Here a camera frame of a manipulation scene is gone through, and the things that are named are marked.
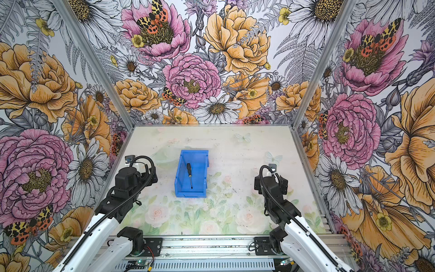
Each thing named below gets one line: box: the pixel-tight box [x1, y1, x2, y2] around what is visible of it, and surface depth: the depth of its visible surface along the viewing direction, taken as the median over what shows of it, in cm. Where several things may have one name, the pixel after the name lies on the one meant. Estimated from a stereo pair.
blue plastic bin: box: [174, 149, 210, 198], surface depth 97 cm
